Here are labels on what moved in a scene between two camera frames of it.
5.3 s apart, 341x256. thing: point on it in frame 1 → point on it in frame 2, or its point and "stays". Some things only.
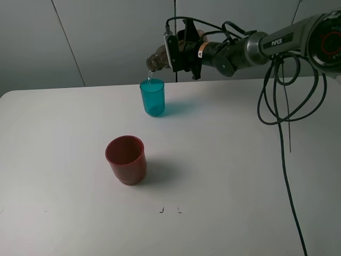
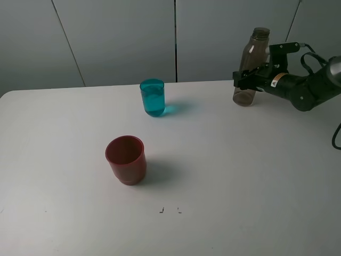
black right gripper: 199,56 → 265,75
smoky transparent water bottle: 159,60 → 254,55
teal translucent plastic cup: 153,94 stays
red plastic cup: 127,155 stays
